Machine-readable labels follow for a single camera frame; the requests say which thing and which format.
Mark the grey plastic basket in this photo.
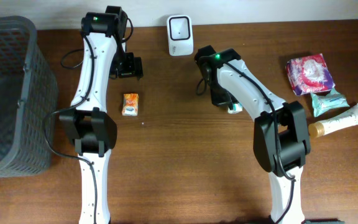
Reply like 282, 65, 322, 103
0, 16, 58, 178

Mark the white barcode scanner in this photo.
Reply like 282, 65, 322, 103
167, 15, 194, 57

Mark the teal pocket tissue pack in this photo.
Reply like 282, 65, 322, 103
227, 103, 243, 114

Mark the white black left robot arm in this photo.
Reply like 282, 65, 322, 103
59, 6, 143, 223

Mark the red purple tissue pack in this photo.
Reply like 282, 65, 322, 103
285, 54, 335, 96

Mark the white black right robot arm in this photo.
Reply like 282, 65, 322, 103
194, 45, 311, 223

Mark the white green cream tube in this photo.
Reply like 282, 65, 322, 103
308, 104, 358, 138

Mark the teal wipes packet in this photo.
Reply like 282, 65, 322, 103
311, 88, 349, 117

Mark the orange pocket tissue pack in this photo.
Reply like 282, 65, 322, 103
122, 93, 139, 116

